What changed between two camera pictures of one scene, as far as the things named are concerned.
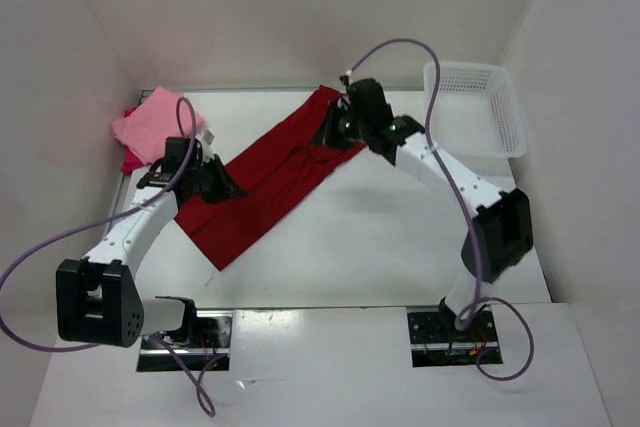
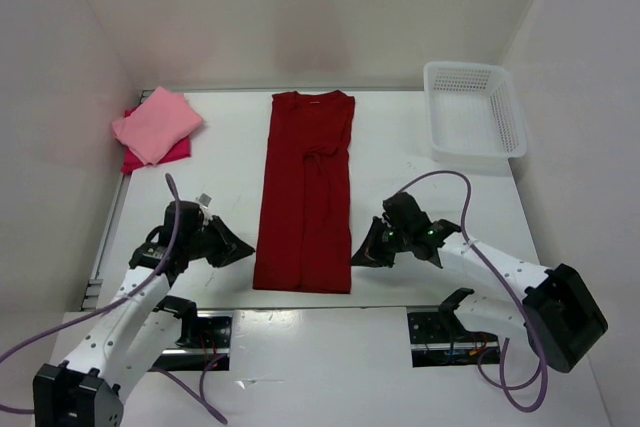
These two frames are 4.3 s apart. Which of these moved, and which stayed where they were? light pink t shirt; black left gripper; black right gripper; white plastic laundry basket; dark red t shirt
Moved: dark red t shirt; black right gripper; black left gripper
Stayed: white plastic laundry basket; light pink t shirt
